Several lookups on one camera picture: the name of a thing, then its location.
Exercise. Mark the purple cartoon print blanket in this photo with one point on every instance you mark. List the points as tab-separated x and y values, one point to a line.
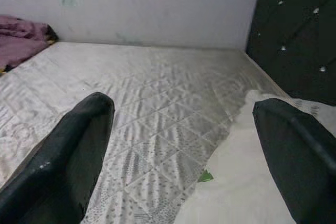
18	43

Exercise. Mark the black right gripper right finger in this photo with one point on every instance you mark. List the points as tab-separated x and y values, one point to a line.
296	161

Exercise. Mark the white pillow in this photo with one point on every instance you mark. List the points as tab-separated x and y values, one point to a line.
236	182

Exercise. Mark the black tufted headboard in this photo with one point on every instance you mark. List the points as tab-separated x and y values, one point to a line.
294	37

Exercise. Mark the white quilted mattress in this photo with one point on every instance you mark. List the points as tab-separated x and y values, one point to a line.
157	103

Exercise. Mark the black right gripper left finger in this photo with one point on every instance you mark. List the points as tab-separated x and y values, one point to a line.
52	169

